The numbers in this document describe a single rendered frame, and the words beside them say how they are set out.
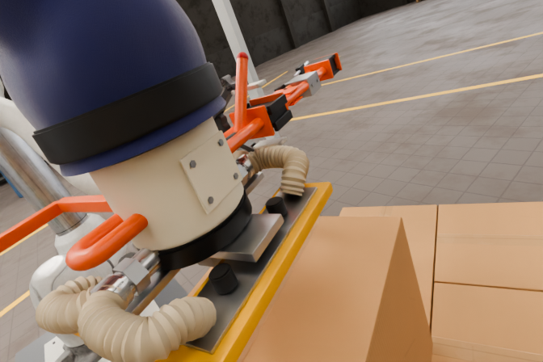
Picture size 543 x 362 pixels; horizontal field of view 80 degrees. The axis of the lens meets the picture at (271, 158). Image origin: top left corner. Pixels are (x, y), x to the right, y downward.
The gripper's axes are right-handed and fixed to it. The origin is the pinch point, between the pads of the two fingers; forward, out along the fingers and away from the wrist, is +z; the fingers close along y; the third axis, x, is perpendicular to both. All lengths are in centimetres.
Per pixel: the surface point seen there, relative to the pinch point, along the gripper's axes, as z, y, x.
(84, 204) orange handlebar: -16.6, -0.8, 31.0
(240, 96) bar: -0.4, -5.8, 5.3
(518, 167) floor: 50, 123, -183
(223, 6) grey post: -168, -50, -238
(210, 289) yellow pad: 6.4, 10.4, 33.6
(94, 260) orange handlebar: 1.5, -0.2, 40.4
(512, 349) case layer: 36, 69, -8
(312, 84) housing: 2.4, 0.3, -18.8
